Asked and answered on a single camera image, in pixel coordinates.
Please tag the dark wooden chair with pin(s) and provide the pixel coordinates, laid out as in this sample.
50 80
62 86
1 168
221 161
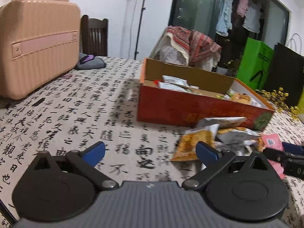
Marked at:
95 38

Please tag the green snack packet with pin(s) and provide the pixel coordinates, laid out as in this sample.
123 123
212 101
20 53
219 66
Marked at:
223 97

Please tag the snack packets inside box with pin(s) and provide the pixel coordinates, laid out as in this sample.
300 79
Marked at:
173 87

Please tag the orange cookie snack packet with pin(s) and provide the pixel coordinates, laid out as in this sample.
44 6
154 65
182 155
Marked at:
192 142

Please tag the calligraphy print tablecloth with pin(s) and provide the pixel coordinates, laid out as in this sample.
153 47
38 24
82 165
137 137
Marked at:
83 114

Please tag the black paper bag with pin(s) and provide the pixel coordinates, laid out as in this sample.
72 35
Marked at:
285 76

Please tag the green paper bag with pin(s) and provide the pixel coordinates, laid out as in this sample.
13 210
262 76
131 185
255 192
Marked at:
251 64

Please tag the black light stand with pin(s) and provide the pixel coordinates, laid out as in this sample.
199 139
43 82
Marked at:
141 23

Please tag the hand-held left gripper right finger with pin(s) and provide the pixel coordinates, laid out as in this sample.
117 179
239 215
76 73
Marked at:
206 152

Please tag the silver snack packet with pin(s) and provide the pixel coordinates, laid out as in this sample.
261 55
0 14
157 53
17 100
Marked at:
223 122

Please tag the red patterned blanket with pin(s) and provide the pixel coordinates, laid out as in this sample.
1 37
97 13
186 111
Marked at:
199 44

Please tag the pink ribbed suitcase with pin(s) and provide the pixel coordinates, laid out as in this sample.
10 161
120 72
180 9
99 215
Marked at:
38 45

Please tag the pink snack packet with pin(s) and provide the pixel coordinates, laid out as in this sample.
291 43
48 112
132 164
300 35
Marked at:
272 141

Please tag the hanging pink garment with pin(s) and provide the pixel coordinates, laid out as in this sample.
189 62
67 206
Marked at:
242 6

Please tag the white crumpled snack packet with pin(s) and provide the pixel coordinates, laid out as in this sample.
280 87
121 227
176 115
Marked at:
237 135

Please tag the grey pouch with purple trim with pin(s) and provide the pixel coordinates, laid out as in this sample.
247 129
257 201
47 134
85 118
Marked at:
93 63

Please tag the hanging blue garment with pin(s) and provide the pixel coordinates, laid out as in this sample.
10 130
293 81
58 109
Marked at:
224 14

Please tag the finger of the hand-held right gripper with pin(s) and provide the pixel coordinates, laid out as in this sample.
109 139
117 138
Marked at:
294 148
275 154

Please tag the dark sliding glass door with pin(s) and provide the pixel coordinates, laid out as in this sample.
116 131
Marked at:
194 9

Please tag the beige covered armchair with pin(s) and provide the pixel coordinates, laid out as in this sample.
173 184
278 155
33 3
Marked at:
171 52

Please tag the hanging white garment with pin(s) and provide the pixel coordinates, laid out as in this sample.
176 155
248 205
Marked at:
253 19

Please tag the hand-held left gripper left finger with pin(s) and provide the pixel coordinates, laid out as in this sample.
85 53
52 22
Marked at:
95 153

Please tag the orange cardboard box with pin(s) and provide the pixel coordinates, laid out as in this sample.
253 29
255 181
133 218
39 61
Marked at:
178 109

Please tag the yellow dried flowers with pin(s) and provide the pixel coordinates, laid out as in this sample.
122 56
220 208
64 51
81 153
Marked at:
280 96

